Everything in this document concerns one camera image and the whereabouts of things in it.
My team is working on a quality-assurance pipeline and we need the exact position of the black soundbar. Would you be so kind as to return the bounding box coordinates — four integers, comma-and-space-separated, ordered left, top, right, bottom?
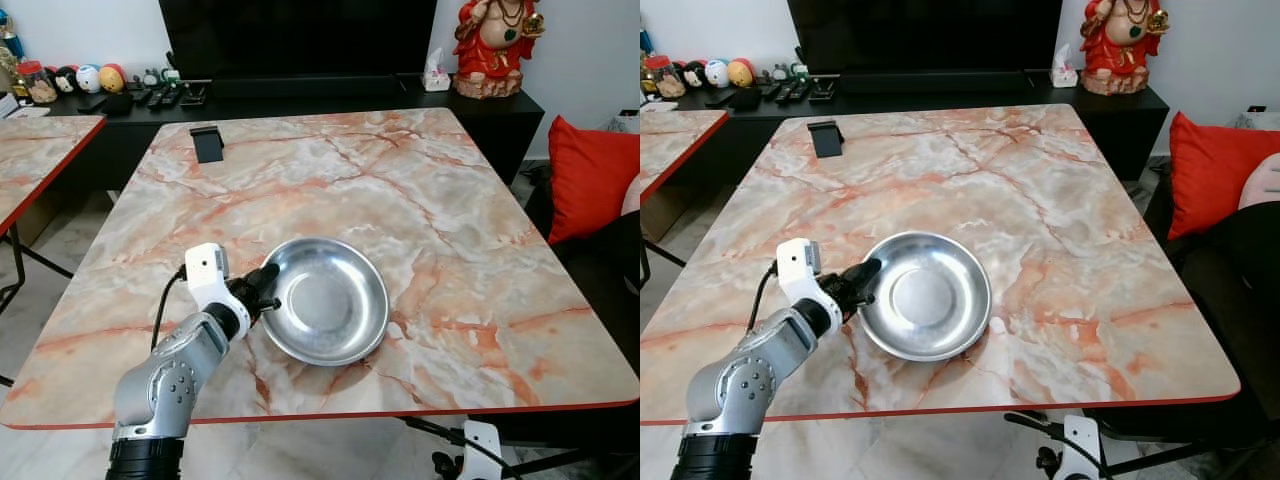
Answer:
840, 70, 1046, 94
210, 75, 421, 98

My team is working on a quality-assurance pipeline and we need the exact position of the black television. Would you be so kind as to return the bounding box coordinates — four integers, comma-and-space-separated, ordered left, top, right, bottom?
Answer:
158, 0, 441, 81
787, 0, 1064, 76

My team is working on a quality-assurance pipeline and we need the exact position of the red cushion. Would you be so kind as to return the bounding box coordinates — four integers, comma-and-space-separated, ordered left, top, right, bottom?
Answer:
546, 115, 641, 246
1167, 111, 1280, 241

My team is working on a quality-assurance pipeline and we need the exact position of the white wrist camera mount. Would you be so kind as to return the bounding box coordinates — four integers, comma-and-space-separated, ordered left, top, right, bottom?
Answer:
462, 420, 501, 480
184, 243, 252, 341
776, 238, 843, 336
1062, 414, 1103, 480

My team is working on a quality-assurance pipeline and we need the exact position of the black sofa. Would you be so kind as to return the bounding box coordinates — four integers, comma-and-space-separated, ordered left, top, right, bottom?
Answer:
525, 180, 641, 441
1145, 175, 1280, 441

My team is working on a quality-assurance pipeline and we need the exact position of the red-lidded glass jar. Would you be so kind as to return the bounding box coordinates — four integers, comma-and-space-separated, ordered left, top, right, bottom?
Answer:
648, 55, 683, 99
25, 62, 58, 106

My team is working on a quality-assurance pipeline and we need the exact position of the black phone stand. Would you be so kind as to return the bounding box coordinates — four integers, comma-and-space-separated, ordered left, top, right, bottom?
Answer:
808, 119, 846, 158
190, 125, 226, 164

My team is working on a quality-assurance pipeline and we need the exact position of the white tissue box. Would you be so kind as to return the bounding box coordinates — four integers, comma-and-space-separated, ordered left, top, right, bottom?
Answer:
1052, 42, 1081, 89
422, 47, 453, 93

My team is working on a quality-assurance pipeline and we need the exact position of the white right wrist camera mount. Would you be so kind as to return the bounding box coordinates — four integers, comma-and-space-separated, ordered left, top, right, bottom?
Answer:
462, 420, 501, 480
1062, 414, 1103, 480

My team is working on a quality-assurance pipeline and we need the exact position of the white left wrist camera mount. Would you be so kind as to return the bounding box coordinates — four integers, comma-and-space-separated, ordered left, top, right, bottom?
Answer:
776, 238, 843, 336
184, 243, 252, 341

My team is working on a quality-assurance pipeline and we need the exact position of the red Buddha statue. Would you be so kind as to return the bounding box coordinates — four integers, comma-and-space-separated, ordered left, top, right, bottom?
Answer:
1080, 0, 1171, 96
452, 0, 546, 99

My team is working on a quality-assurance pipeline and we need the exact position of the shallow round steel plate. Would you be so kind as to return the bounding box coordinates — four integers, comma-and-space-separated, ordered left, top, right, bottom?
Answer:
860, 231, 993, 362
259, 237, 390, 367

